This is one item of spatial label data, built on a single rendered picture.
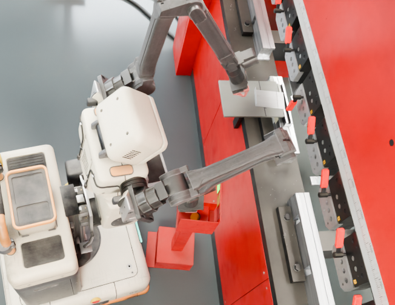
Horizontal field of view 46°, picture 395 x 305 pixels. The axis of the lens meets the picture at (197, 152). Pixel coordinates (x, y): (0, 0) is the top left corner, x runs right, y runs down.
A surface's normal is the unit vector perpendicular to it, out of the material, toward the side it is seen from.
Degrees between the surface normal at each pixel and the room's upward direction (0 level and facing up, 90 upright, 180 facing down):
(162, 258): 0
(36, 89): 0
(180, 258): 0
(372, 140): 90
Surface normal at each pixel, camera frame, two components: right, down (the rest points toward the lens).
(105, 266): 0.18, -0.46
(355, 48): -0.98, 0.01
